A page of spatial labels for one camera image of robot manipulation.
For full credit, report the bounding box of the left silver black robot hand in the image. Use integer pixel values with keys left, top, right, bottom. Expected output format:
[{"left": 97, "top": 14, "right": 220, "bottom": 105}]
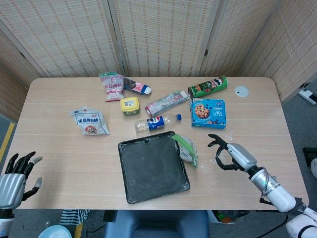
[{"left": 0, "top": 151, "right": 43, "bottom": 210}]

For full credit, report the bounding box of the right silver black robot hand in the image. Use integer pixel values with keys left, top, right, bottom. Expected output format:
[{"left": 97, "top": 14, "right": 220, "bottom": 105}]
[{"left": 207, "top": 133, "right": 258, "bottom": 173}]

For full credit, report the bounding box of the green white corn starch bag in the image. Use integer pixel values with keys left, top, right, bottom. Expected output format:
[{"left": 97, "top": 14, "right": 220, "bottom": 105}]
[{"left": 171, "top": 133, "right": 199, "bottom": 168}]

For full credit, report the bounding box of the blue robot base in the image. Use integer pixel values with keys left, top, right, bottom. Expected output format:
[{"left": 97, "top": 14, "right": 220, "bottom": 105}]
[{"left": 104, "top": 210, "right": 210, "bottom": 238}]

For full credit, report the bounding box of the black baking tray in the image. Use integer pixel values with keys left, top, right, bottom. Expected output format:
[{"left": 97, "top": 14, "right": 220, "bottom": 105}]
[{"left": 117, "top": 130, "right": 191, "bottom": 205}]

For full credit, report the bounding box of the white castor sugar bag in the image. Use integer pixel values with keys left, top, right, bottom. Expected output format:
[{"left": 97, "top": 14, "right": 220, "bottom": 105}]
[{"left": 68, "top": 106, "right": 111, "bottom": 136}]

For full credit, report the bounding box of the pink white snack bag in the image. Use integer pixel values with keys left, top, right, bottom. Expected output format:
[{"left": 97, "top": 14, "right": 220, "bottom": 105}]
[{"left": 99, "top": 72, "right": 125, "bottom": 103}]

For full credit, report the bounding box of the blue chocolate cookie box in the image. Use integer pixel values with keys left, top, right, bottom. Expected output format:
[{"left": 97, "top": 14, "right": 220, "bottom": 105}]
[{"left": 190, "top": 98, "right": 227, "bottom": 129}]

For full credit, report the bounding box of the box of colourful items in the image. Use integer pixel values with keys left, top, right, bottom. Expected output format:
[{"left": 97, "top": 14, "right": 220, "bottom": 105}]
[{"left": 208, "top": 210, "right": 251, "bottom": 225}]

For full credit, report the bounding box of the white round table grommet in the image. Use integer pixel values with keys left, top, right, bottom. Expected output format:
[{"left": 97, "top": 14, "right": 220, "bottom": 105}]
[{"left": 234, "top": 85, "right": 249, "bottom": 98}]

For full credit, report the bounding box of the blue white round bucket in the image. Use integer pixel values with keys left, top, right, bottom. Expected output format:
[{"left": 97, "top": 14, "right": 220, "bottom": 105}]
[{"left": 38, "top": 225, "right": 72, "bottom": 238}]

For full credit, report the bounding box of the striped cloth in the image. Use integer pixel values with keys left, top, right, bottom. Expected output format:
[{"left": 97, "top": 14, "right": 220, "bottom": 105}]
[{"left": 59, "top": 209, "right": 91, "bottom": 226}]

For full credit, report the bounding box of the black box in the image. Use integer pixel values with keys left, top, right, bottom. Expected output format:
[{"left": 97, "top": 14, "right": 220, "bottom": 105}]
[{"left": 302, "top": 147, "right": 317, "bottom": 179}]

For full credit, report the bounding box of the green chips can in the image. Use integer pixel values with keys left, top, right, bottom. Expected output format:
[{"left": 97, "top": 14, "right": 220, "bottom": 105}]
[{"left": 187, "top": 75, "right": 228, "bottom": 100}]

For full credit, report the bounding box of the white device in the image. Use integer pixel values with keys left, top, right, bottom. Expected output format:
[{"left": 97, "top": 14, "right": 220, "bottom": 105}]
[{"left": 298, "top": 81, "right": 317, "bottom": 105}]

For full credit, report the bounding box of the long floral carton box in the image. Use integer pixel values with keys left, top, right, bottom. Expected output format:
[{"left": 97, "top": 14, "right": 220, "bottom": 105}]
[{"left": 145, "top": 90, "right": 191, "bottom": 118}]

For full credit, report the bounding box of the clear blue label bottle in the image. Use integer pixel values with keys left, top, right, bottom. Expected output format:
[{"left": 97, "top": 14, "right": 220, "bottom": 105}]
[{"left": 134, "top": 113, "right": 183, "bottom": 135}]

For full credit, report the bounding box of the yellow lid green tub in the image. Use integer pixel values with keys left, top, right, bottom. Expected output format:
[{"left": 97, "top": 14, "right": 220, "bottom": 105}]
[{"left": 120, "top": 97, "right": 140, "bottom": 117}]

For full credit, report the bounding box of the blue pink cookie pack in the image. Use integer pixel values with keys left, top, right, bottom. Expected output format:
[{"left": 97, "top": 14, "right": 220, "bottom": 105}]
[{"left": 123, "top": 77, "right": 152, "bottom": 95}]

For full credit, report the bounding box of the woven folding screen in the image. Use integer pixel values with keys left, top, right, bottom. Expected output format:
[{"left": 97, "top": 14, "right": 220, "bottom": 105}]
[{"left": 0, "top": 0, "right": 317, "bottom": 122}]

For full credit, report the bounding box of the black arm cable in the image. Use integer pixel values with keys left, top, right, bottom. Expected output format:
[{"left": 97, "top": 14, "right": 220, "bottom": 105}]
[{"left": 259, "top": 194, "right": 273, "bottom": 206}]

